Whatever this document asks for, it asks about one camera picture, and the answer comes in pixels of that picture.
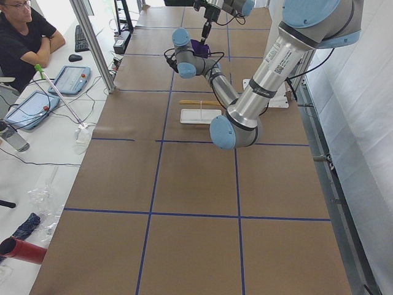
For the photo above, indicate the aluminium frame post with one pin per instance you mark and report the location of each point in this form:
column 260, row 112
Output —
column 84, row 21

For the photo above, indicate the near blue teach pendant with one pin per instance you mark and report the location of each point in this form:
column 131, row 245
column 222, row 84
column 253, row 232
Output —
column 32, row 111

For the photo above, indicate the crumpled clear plastic wrap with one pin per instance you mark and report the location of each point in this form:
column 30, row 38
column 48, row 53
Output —
column 47, row 206

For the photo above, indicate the purple towel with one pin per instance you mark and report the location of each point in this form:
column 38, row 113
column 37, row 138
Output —
column 200, row 49

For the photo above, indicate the lower wooden rack dowel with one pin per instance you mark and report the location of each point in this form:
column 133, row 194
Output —
column 200, row 103

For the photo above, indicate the far blue teach pendant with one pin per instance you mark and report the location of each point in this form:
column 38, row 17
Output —
column 72, row 79

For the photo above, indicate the blue teach pendant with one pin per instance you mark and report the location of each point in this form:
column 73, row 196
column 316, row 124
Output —
column 32, row 111
column 72, row 79

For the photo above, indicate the black computer mouse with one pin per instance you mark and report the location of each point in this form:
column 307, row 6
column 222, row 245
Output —
column 75, row 58

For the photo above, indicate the black keyboard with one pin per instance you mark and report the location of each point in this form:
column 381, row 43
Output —
column 80, row 41

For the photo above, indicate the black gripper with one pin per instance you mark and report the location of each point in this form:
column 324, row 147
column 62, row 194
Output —
column 210, row 13

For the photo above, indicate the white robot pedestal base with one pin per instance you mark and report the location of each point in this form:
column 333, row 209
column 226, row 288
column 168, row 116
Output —
column 273, row 98

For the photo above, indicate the white rack base tray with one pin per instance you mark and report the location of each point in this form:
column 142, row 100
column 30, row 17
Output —
column 199, row 116

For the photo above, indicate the red cylinder tube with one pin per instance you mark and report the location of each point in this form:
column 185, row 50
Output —
column 22, row 250

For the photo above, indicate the seated man black shirt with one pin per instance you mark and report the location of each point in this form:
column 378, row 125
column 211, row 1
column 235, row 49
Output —
column 27, row 40

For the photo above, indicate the pink stick green tip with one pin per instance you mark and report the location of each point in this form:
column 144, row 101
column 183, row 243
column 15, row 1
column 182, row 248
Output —
column 82, row 125

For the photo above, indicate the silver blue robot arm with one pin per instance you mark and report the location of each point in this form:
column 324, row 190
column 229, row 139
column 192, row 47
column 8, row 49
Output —
column 305, row 26
column 236, row 8

